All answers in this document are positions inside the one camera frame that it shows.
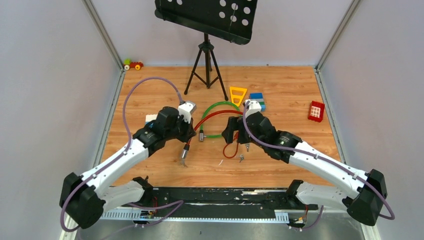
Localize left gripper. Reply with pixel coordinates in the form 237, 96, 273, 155
165, 113, 196, 144

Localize red padlock with thin cable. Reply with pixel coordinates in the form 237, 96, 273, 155
222, 132, 240, 160

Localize green cable lock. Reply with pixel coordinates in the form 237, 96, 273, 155
198, 101, 241, 143

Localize thick red cable lock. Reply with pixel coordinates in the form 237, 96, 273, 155
180, 109, 242, 160

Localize keys of red lock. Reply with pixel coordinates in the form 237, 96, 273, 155
180, 159, 188, 168

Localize small key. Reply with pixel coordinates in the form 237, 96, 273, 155
239, 154, 245, 163

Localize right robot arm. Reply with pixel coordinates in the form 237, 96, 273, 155
221, 112, 388, 226

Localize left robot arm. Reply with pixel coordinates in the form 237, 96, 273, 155
59, 101, 196, 229

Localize yellow triangular plastic piece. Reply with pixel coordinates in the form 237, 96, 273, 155
229, 86, 248, 107

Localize blue green stacked blocks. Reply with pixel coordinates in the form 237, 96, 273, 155
249, 92, 266, 112

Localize white blue block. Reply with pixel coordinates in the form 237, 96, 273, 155
145, 114, 158, 124

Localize red window block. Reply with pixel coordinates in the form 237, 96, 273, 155
307, 101, 326, 123

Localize toy car red green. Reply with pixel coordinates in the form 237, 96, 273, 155
123, 58, 144, 71

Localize black music stand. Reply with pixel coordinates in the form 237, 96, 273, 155
154, 0, 258, 100

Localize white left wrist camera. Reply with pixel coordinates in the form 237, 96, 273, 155
177, 101, 197, 124

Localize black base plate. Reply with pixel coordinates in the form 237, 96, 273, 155
135, 187, 319, 219

